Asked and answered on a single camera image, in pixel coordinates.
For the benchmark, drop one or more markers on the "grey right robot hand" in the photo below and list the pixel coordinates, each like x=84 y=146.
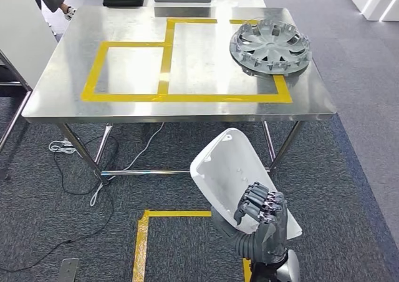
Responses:
x=274 y=239

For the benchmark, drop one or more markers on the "white curved plastic part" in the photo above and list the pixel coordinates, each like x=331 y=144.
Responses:
x=227 y=172

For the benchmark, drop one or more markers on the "yellow tape on workbench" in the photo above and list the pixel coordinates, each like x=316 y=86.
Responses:
x=168 y=57

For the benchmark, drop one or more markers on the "stainless steel workbench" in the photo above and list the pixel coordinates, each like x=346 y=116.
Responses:
x=130 y=71

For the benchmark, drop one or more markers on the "yellow floor tape square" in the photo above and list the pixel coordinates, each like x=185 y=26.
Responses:
x=142 y=243

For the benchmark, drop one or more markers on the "grey wheel hubcap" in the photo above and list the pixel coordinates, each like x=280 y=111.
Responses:
x=268 y=48

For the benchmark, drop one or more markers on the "white desk with metal legs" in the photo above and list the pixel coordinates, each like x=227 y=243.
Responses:
x=22 y=36

